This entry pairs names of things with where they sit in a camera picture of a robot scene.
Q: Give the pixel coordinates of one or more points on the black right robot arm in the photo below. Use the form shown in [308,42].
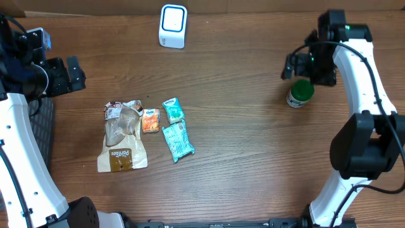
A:
[373,137]

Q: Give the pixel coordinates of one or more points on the grey plastic mesh basket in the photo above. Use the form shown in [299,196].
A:
[42,125]

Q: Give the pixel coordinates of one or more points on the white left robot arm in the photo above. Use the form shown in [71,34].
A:
[31,197]

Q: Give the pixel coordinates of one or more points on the small teal tissue packet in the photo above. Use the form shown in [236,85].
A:
[173,110]

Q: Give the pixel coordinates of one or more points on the teal snack packet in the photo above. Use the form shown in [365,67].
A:
[177,139]

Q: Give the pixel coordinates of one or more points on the orange tissue packet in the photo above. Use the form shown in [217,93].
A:
[150,120]

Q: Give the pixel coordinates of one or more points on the brown paper bread bag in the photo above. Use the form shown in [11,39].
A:
[123,149]

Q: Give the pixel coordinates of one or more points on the green lid jar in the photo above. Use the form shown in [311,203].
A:
[300,93]

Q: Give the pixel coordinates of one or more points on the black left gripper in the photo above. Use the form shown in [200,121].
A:
[63,76]

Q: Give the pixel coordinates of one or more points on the white barcode scanner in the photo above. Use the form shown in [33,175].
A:
[172,26]

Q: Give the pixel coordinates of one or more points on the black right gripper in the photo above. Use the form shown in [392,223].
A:
[328,77]

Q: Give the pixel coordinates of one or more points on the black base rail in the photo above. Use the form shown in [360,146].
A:
[215,225]

